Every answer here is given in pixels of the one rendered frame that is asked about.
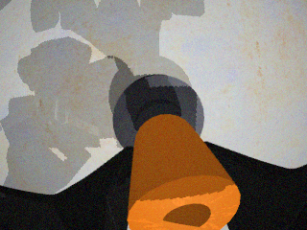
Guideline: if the orange knob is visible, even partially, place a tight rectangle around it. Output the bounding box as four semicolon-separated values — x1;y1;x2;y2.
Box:
127;115;241;230

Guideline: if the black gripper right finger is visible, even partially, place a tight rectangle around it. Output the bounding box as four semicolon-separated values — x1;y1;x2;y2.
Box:
204;142;307;230

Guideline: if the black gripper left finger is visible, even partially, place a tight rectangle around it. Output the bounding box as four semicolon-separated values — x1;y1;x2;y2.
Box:
0;146;134;230

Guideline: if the dark grey round pedestal with shaft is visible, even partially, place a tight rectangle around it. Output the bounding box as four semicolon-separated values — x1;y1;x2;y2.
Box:
112;76;203;149

